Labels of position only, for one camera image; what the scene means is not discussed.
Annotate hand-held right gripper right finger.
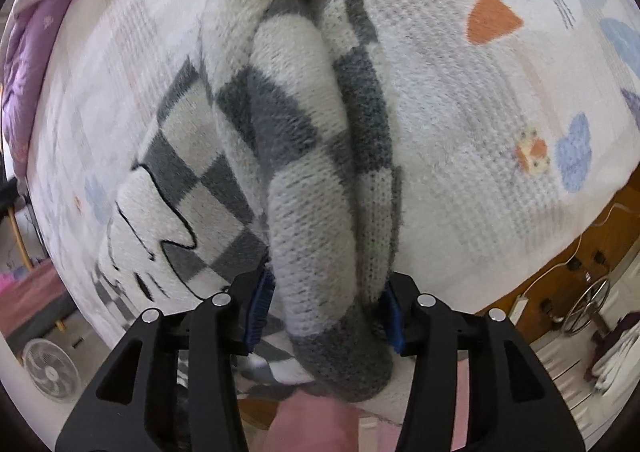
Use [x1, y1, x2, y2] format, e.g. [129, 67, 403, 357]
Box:
[382, 272, 583, 452]

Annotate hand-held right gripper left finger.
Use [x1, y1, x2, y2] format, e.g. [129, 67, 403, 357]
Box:
[55, 269, 276, 452]

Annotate grey white checkered cardigan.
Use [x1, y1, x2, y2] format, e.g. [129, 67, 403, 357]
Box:
[92, 0, 406, 403]

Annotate wooden clothes rack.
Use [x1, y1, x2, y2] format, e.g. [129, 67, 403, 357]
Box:
[7, 209, 38, 275]

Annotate person's pink trousers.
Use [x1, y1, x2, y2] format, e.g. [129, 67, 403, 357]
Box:
[260, 392, 361, 452]

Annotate white power strip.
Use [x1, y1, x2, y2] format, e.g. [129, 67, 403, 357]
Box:
[507, 296, 531, 323]

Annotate metal rack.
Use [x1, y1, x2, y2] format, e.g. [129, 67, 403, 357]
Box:
[560, 274, 613, 335]

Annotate printed cat bed sheet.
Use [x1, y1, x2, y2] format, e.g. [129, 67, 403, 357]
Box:
[27, 0, 640, 413]

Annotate white floor fan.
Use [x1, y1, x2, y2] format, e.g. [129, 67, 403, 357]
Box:
[22, 338, 82, 400]

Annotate pink mat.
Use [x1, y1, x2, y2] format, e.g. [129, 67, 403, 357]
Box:
[0, 259, 71, 328]

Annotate dark purple cloth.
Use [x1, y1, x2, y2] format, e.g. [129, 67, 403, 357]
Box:
[592, 312, 640, 368]

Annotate white cloth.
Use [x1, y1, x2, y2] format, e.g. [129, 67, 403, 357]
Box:
[590, 322, 640, 393]

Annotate purple floral quilt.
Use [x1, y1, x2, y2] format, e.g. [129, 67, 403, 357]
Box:
[0, 0, 93, 175]

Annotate white cable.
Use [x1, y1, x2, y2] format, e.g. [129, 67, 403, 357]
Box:
[520, 202, 636, 300]

